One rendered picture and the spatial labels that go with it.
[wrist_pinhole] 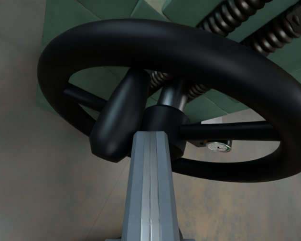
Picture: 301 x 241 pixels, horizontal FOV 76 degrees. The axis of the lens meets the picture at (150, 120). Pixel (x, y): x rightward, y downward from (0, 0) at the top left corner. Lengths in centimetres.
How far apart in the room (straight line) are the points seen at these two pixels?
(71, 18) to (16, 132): 69
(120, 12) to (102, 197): 88
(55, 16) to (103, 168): 77
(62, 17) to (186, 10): 29
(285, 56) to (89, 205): 97
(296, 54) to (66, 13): 36
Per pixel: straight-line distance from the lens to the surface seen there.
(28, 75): 108
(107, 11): 37
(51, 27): 48
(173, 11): 21
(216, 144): 52
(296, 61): 24
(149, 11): 21
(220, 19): 19
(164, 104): 23
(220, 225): 159
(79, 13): 41
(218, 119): 62
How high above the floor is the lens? 100
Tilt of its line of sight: 56 degrees down
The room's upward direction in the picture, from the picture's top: 69 degrees clockwise
